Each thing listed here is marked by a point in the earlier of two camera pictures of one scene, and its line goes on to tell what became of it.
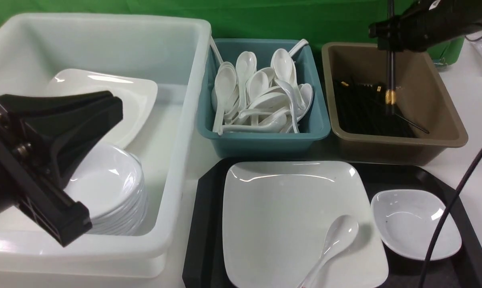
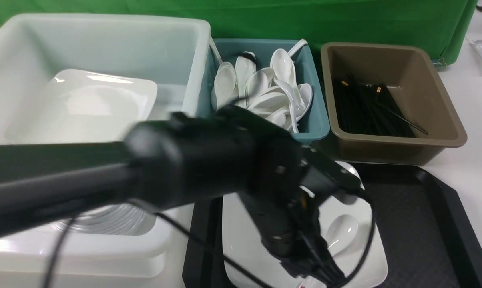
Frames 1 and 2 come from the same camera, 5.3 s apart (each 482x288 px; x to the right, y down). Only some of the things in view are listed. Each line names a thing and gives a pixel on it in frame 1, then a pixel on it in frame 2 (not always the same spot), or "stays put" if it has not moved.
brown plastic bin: x=422 y=97 stays put
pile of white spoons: x=246 y=99 stays put
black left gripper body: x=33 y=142 -> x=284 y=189
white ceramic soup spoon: x=340 y=235 stays put
